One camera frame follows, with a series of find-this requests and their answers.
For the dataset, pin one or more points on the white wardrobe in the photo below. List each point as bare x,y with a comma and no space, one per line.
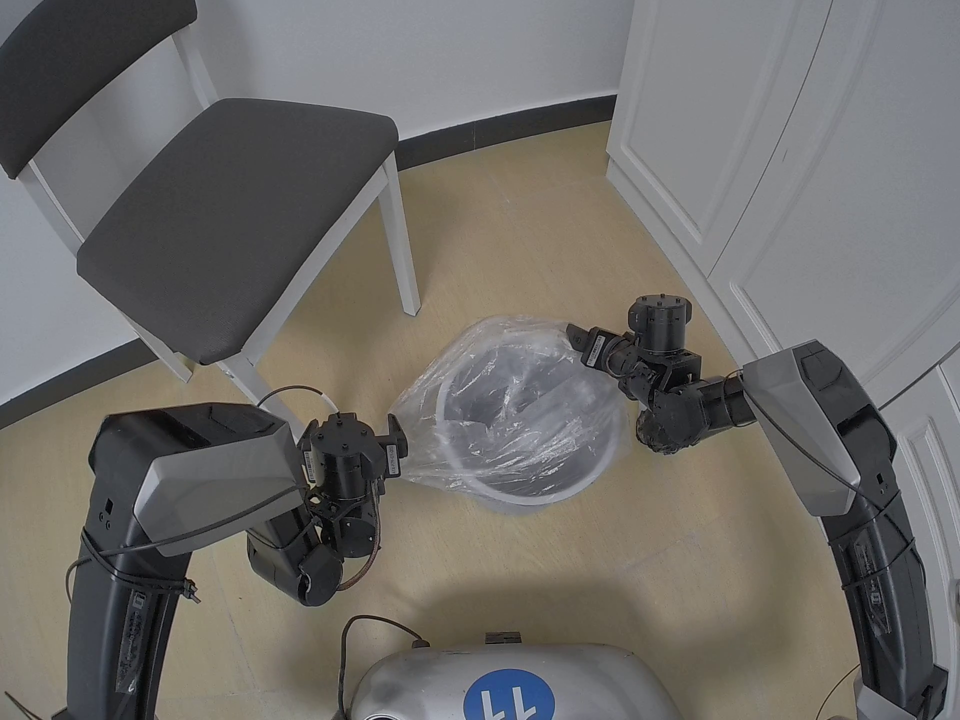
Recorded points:
750,139

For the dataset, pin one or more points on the clear plastic bag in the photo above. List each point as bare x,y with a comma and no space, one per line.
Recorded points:
427,417

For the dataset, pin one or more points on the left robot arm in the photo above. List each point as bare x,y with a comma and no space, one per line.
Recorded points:
217,477

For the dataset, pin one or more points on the white chair with grey seat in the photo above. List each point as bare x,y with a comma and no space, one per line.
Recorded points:
247,199

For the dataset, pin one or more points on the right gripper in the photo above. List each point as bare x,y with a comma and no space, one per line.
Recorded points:
611,353

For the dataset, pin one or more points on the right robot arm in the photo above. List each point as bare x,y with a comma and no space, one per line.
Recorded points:
810,432

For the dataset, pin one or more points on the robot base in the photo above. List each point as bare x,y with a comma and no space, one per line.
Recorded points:
420,687

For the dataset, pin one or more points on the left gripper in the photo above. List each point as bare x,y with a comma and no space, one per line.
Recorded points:
394,454

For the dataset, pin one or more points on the white trash bin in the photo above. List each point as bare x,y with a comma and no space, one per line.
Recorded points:
525,503

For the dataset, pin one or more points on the black plastic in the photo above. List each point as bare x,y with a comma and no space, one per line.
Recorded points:
652,443

